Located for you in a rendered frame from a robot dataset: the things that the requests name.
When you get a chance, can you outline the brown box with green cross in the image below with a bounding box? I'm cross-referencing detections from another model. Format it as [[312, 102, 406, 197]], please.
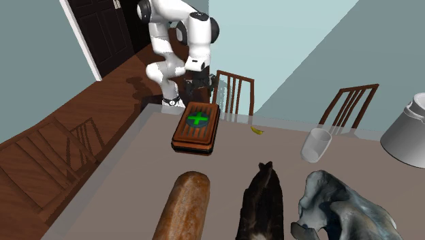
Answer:
[[170, 101, 221, 156]]

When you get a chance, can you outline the brown wooden chair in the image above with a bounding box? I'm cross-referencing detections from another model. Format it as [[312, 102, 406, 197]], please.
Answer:
[[318, 83, 380, 130], [0, 116, 108, 230], [212, 70, 256, 117]]

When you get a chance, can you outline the dark panelled door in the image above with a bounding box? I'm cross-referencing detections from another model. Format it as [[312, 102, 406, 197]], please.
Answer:
[[59, 0, 154, 82]]

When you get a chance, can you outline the brown bread loaf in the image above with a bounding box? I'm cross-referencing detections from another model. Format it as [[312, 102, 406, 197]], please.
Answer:
[[151, 170, 212, 240]]

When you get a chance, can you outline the white cup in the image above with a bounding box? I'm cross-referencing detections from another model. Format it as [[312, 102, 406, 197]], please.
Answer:
[[300, 127, 333, 164]]

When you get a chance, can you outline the black cat figure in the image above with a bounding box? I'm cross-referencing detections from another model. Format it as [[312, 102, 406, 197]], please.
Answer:
[[234, 160, 285, 240]]

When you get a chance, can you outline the grey blue bone figure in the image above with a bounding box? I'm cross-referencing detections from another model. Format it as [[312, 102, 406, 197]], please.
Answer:
[[290, 169, 405, 240]]

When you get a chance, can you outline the white round pot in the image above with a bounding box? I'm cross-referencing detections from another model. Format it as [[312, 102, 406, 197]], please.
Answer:
[[379, 92, 425, 170]]

